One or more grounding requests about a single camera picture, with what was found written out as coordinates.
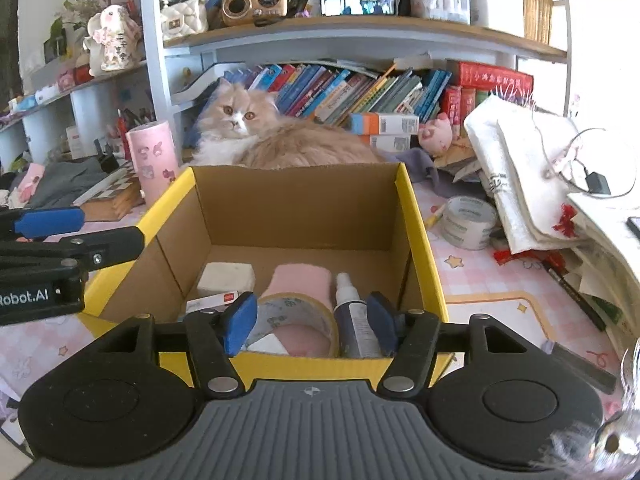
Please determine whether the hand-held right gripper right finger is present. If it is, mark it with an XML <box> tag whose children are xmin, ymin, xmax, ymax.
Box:
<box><xmin>366</xmin><ymin>292</ymin><xmax>518</xmax><ymax>394</ymax></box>

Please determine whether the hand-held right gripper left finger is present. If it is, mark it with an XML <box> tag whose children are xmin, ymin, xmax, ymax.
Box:
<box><xmin>112</xmin><ymin>291</ymin><xmax>259</xmax><ymax>394</ymax></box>

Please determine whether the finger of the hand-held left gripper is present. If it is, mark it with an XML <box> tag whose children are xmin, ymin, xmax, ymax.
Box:
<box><xmin>0</xmin><ymin>207</ymin><xmax>86</xmax><ymax>242</ymax></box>
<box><xmin>0</xmin><ymin>226</ymin><xmax>146</xmax><ymax>281</ymax></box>

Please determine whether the white and blue spray bottle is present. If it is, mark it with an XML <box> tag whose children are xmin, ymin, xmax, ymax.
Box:
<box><xmin>333</xmin><ymin>272</ymin><xmax>384</xmax><ymax>359</ymax></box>

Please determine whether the small white box red mark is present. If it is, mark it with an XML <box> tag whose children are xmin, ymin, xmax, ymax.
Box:
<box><xmin>184</xmin><ymin>291</ymin><xmax>242</xmax><ymax>317</ymax></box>

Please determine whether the white power adapter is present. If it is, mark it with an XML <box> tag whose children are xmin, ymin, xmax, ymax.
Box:
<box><xmin>196</xmin><ymin>261</ymin><xmax>256</xmax><ymax>299</ymax></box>

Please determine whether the yellow packing tape roll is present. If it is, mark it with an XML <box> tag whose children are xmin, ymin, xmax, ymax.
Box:
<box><xmin>244</xmin><ymin>292</ymin><xmax>339</xmax><ymax>357</ymax></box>

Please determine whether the pink sponge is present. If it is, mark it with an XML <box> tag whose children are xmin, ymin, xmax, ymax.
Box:
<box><xmin>264</xmin><ymin>264</ymin><xmax>334</xmax><ymax>312</ymax></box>

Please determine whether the yellow cardboard box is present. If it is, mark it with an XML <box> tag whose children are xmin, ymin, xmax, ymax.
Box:
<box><xmin>80</xmin><ymin>162</ymin><xmax>454</xmax><ymax>387</ymax></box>

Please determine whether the pink checked desktop cloth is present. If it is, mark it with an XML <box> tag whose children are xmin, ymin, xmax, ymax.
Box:
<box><xmin>0</xmin><ymin>179</ymin><xmax>622</xmax><ymax>422</ymax></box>

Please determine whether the grey cloth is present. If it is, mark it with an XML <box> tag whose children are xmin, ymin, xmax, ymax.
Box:
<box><xmin>37</xmin><ymin>157</ymin><xmax>109</xmax><ymax>209</ymax></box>

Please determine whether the wooden chessboard box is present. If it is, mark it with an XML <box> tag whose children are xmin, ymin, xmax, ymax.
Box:
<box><xmin>74</xmin><ymin>167</ymin><xmax>146</xmax><ymax>224</ymax></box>

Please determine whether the pink plush toy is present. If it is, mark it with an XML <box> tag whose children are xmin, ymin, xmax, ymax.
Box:
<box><xmin>17</xmin><ymin>162</ymin><xmax>46</xmax><ymax>196</ymax></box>

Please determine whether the white carton red label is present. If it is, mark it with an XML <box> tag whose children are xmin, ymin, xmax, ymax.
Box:
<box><xmin>65</xmin><ymin>125</ymin><xmax>86</xmax><ymax>161</ymax></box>

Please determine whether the pink cylindrical humidifier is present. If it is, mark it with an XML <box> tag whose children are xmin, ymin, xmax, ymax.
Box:
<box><xmin>125</xmin><ymin>119</ymin><xmax>181</xmax><ymax>206</ymax></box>

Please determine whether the yellow marker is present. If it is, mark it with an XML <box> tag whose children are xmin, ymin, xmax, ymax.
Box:
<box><xmin>424</xmin><ymin>203</ymin><xmax>446</xmax><ymax>231</ymax></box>

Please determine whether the clear tape roll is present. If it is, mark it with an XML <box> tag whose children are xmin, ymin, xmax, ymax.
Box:
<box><xmin>442</xmin><ymin>194</ymin><xmax>500</xmax><ymax>251</ymax></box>

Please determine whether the white bookshelf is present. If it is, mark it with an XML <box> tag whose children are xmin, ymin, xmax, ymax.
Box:
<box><xmin>0</xmin><ymin>0</ymin><xmax>571</xmax><ymax>171</ymax></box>

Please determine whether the fluffy orange and white cat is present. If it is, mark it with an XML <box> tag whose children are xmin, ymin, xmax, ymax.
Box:
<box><xmin>192</xmin><ymin>79</ymin><xmax>387</xmax><ymax>171</ymax></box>

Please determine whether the white rabbit figurine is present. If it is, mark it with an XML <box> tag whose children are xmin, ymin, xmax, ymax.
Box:
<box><xmin>82</xmin><ymin>4</ymin><xmax>144</xmax><ymax>71</ymax></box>

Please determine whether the black pen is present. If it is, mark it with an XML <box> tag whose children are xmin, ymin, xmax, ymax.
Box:
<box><xmin>544</xmin><ymin>264</ymin><xmax>609</xmax><ymax>331</ymax></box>

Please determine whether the pink pig plush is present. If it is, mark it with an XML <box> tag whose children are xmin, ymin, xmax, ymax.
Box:
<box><xmin>417</xmin><ymin>112</ymin><xmax>456</xmax><ymax>156</ymax></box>

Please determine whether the orange and white carton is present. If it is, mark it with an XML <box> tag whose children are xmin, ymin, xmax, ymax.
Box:
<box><xmin>349</xmin><ymin>112</ymin><xmax>420</xmax><ymax>136</ymax></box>

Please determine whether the pile of papers and bags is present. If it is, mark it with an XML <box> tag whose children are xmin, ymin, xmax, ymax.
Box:
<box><xmin>464</xmin><ymin>94</ymin><xmax>640</xmax><ymax>352</ymax></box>

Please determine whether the grey pen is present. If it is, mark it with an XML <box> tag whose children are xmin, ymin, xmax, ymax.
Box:
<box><xmin>542</xmin><ymin>339</ymin><xmax>619</xmax><ymax>396</ymax></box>

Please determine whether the grey fluffy trim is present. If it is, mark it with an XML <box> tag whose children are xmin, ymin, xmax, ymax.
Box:
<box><xmin>529</xmin><ymin>339</ymin><xmax>640</xmax><ymax>480</ymax></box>

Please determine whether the white pearl handbag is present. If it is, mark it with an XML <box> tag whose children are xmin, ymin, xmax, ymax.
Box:
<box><xmin>159</xmin><ymin>0</ymin><xmax>209</xmax><ymax>41</ymax></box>

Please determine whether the black charger plug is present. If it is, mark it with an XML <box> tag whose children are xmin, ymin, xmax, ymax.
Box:
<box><xmin>582</xmin><ymin>172</ymin><xmax>614</xmax><ymax>196</ymax></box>

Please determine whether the red thick book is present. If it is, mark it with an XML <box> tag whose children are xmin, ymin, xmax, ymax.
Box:
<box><xmin>447</xmin><ymin>59</ymin><xmax>535</xmax><ymax>94</ymax></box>

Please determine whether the wooden retro radio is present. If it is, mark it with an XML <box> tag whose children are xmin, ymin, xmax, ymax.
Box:
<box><xmin>221</xmin><ymin>0</ymin><xmax>290</xmax><ymax>29</ymax></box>

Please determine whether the white storage box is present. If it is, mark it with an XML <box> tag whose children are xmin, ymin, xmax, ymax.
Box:
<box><xmin>469</xmin><ymin>0</ymin><xmax>526</xmax><ymax>39</ymax></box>

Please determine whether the thin grey cable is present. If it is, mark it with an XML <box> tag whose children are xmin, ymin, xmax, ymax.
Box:
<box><xmin>542</xmin><ymin>127</ymin><xmax>639</xmax><ymax>199</ymax></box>

